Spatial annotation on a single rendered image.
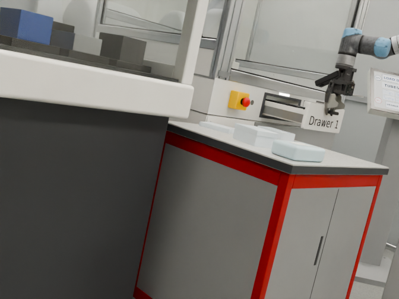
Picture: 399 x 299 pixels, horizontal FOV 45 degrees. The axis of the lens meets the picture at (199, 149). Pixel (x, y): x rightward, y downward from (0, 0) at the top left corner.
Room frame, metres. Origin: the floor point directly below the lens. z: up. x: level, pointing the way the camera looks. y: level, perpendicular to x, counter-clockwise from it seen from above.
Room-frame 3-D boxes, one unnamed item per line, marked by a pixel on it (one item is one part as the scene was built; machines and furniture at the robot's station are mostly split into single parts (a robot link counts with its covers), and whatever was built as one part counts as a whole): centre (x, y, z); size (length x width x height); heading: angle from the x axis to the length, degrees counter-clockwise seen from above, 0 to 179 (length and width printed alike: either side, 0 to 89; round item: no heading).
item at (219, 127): (1.77, -0.05, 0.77); 0.13 x 0.09 x 0.02; 63
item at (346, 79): (2.03, -0.52, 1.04); 0.09 x 0.08 x 0.12; 46
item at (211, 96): (2.58, -0.02, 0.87); 1.02 x 0.95 x 0.14; 136
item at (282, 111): (2.21, -0.34, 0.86); 0.40 x 0.26 x 0.06; 46
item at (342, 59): (2.04, -0.52, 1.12); 0.08 x 0.08 x 0.05
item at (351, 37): (2.04, -0.52, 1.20); 0.09 x 0.08 x 0.11; 60
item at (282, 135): (1.86, -0.28, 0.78); 0.12 x 0.08 x 0.04; 43
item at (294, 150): (1.43, -0.29, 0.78); 0.15 x 0.10 x 0.04; 133
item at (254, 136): (1.57, -0.17, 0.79); 0.13 x 0.09 x 0.05; 32
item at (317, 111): (2.06, -0.49, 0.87); 0.29 x 0.02 x 0.11; 136
